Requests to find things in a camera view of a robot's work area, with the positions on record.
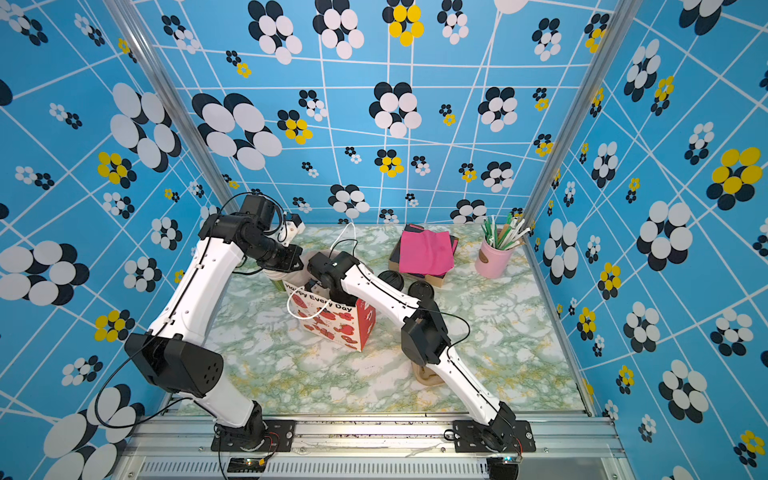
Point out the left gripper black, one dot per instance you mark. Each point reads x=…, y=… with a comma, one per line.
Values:
x=294, y=253

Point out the brown cardboard cup carrier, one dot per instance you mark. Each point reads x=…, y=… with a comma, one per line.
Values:
x=426, y=376

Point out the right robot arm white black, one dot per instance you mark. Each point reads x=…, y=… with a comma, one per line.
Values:
x=424, y=340

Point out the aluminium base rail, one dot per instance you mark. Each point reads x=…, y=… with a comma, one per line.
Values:
x=568, y=445

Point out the green white paper cup stack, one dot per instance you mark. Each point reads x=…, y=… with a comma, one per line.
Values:
x=277, y=279

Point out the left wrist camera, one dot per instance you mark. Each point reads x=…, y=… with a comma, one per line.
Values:
x=293, y=225

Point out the red white gift bag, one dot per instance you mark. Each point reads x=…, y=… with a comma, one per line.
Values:
x=347, y=322

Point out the pink straw holder cup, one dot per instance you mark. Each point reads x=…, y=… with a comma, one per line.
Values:
x=491, y=262

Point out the black lid stack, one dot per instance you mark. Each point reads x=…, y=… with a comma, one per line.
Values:
x=421, y=290

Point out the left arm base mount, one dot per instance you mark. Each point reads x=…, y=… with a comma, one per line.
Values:
x=263, y=436

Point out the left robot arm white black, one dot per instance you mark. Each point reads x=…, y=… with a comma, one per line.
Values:
x=171, y=355

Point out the black coffee cup lid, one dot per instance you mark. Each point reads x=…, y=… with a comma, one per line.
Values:
x=393, y=279

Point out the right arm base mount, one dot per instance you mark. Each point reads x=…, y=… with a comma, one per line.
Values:
x=469, y=436

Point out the white green straws bundle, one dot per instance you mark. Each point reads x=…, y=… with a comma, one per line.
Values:
x=506, y=235

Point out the pink napkin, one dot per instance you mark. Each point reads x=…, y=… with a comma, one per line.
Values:
x=426, y=253

